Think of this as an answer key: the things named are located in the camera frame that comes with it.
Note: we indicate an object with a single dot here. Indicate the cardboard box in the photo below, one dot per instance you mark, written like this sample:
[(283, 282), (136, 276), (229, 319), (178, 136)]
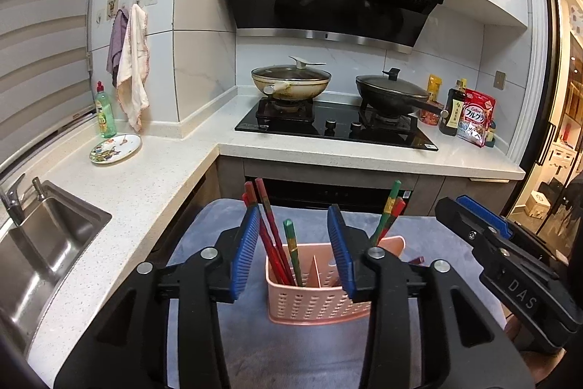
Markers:
[(538, 204)]

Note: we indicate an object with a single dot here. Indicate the black wok with lid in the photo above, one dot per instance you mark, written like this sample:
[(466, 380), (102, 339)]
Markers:
[(391, 95)]

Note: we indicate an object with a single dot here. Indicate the purple cloth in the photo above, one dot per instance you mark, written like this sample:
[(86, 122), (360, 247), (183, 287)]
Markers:
[(116, 47)]

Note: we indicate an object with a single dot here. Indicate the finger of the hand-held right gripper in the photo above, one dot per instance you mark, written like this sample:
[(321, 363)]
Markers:
[(455, 218), (483, 213)]

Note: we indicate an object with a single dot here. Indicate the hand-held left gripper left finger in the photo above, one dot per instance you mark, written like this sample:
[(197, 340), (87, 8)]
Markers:
[(243, 254)]

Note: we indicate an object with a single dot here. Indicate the red noodle cup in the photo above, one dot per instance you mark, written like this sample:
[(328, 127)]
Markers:
[(430, 115)]

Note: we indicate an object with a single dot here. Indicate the window blind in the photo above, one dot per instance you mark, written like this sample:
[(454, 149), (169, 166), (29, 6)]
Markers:
[(41, 51)]

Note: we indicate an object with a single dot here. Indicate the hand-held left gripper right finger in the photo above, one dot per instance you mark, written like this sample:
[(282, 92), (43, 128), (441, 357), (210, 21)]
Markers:
[(341, 254)]

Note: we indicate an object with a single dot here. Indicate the red and white cereal bag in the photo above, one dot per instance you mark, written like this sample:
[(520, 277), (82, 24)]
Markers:
[(476, 120)]

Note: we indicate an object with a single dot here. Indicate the beige wok with lid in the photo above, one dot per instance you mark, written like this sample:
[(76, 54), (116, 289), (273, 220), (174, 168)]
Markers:
[(291, 79)]

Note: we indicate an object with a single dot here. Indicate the glass door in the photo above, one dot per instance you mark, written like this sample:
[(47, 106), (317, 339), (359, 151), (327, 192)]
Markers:
[(564, 97)]

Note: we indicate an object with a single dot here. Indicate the yellow packet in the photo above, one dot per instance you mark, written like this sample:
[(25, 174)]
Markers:
[(434, 86)]

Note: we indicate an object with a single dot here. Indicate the pink perforated utensil basket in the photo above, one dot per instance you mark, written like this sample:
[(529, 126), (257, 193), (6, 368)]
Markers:
[(309, 302)]

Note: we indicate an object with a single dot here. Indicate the person's right hand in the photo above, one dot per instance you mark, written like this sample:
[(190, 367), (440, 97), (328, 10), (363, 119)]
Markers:
[(517, 329)]

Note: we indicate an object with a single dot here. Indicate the sink soap pump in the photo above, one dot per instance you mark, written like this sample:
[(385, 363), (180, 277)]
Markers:
[(40, 188)]

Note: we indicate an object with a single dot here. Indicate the grey-blue plush mat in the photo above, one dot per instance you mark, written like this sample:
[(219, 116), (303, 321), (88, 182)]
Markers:
[(291, 348)]

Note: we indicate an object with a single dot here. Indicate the steel sink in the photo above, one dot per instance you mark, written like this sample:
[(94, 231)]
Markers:
[(41, 252)]

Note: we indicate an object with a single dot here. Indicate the dark soy sauce bottle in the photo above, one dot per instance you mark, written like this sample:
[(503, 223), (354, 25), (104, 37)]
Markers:
[(452, 113)]

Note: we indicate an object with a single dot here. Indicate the patterned plate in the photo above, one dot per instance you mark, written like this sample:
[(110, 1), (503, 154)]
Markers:
[(116, 148)]

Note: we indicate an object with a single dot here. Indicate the dark red chopstick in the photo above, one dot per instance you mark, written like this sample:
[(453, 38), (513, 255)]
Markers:
[(249, 192), (416, 261), (268, 211)]

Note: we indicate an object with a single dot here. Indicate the black gas stove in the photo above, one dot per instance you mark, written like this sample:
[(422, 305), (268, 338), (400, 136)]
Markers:
[(337, 127)]

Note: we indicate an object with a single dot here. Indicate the green chopstick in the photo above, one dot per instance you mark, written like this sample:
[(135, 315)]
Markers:
[(291, 241), (391, 197)]

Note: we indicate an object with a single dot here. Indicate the black built-in oven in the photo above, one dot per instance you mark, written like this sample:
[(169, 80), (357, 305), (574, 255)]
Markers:
[(328, 193)]

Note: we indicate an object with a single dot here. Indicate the chrome faucet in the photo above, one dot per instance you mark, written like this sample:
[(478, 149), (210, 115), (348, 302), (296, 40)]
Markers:
[(13, 197)]

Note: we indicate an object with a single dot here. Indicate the white cloth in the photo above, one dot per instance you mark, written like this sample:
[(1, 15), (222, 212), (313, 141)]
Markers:
[(134, 65)]

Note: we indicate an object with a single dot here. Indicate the wall outlet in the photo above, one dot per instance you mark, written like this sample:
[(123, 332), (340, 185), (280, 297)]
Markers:
[(500, 80)]

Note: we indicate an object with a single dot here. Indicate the green dish soap bottle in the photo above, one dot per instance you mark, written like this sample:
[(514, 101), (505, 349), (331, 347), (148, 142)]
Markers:
[(106, 118)]

